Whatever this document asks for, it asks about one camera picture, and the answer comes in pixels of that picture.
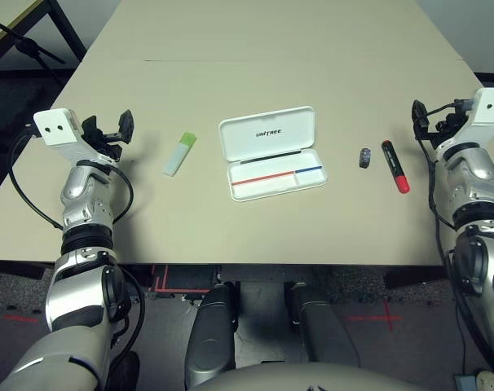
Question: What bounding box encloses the side table with black frame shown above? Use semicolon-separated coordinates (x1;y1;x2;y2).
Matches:
0;0;87;86

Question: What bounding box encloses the black tripod stand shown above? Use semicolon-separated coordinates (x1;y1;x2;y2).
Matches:
0;15;67;89

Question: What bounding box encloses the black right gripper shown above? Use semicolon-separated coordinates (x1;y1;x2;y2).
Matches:
412;98;465;153

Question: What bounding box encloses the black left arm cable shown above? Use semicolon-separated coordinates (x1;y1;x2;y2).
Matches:
8;121;146;391

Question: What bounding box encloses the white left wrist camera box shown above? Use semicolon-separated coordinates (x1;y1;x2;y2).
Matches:
33;108;121;166

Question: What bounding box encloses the white Unitree pencil case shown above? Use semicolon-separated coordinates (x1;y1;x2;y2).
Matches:
218;105;329;203

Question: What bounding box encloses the grey robot right leg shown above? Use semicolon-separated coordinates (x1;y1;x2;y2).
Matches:
285;283;362;370

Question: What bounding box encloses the green capped white highlighter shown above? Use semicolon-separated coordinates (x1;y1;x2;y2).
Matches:
162;131;198;177

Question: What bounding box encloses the grey robot left leg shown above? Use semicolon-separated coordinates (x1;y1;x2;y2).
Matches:
184;283;238;388

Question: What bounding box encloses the grey robot torso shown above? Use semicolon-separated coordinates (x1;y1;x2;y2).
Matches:
192;362;435;391

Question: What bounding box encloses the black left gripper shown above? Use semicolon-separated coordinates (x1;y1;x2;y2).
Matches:
82;108;135;165

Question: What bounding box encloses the black marker with red cap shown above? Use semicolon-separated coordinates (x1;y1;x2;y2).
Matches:
380;139;411;195

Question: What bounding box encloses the grey robot leg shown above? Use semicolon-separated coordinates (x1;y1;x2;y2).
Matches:
285;283;362;370
184;283;238;388

